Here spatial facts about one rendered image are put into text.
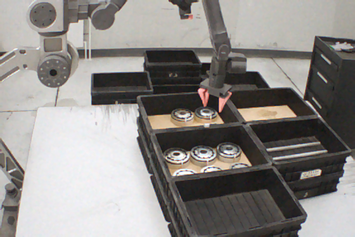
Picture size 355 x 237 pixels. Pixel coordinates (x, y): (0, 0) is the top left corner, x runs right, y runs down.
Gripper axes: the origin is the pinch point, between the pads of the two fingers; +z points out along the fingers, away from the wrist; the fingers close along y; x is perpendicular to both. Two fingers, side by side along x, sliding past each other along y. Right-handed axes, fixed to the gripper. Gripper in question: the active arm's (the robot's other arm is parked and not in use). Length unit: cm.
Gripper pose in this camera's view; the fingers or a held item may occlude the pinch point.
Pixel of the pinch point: (212, 106)
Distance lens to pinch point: 162.8
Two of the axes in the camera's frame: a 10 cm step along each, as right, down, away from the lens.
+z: -0.9, 8.5, 5.1
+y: -8.6, -3.3, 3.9
